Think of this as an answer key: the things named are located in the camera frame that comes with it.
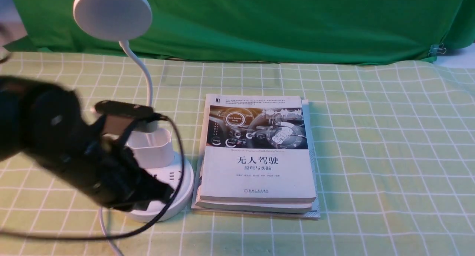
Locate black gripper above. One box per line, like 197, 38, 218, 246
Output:
80, 137, 174, 211

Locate white desk lamp with base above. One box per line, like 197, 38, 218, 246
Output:
73, 0, 194, 222

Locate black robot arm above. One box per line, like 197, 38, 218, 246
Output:
1, 75, 174, 211

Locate top white self-driving book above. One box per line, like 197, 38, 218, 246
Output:
199, 94, 317, 203

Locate green backdrop cloth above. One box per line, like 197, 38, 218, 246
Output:
4, 0, 475, 66

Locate green checkered tablecloth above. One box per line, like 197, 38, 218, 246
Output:
0, 53, 475, 256

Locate metal binder clip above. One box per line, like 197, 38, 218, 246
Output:
427, 43, 447, 57

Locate white lamp power cable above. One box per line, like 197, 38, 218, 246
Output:
99, 207, 124, 256

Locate black camera cable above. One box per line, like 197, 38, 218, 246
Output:
0, 115, 185, 242

